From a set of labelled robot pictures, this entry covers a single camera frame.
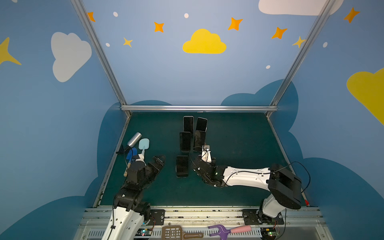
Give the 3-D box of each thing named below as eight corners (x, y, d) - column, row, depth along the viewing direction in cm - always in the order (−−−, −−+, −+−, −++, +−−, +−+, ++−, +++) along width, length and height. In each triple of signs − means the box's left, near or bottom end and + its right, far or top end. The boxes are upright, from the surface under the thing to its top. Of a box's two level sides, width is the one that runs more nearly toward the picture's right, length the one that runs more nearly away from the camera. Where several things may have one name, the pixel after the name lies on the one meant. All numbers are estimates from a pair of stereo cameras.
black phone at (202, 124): (195, 136, 113) (196, 121, 99) (197, 132, 115) (198, 116, 102) (204, 138, 111) (205, 123, 98) (205, 134, 114) (207, 119, 101)
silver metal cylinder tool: (116, 153, 99) (114, 150, 97) (139, 134, 110) (138, 131, 108) (121, 156, 97) (119, 154, 95) (143, 137, 108) (142, 134, 106)
